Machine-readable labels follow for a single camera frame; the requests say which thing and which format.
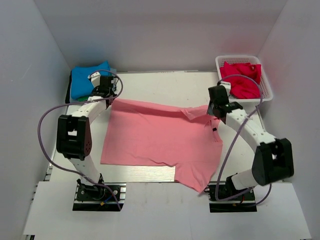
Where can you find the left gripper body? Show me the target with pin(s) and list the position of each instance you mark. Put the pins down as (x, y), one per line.
(114, 95)

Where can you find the pink t-shirt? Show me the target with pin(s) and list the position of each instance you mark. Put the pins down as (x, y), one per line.
(149, 134)

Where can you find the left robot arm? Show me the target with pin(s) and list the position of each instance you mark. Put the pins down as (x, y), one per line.
(74, 138)

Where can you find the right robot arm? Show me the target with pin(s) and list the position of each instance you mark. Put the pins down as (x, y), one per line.
(273, 157)

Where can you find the green folded t-shirt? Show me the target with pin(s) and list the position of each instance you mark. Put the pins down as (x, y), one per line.
(81, 99)

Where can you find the blue folded t-shirt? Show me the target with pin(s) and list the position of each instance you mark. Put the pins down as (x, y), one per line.
(81, 85)

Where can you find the black folded t-shirt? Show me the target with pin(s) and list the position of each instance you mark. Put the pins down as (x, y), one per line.
(68, 91)

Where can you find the red t-shirt in basket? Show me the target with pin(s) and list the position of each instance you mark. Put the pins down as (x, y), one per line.
(243, 78)

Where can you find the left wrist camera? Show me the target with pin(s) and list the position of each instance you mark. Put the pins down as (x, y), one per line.
(95, 79)

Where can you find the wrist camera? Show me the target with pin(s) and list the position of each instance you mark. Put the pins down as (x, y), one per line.
(95, 79)
(225, 84)

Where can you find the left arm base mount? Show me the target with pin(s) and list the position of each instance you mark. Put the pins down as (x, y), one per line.
(89, 198)

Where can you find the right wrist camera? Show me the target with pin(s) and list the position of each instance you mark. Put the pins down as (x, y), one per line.
(225, 84)

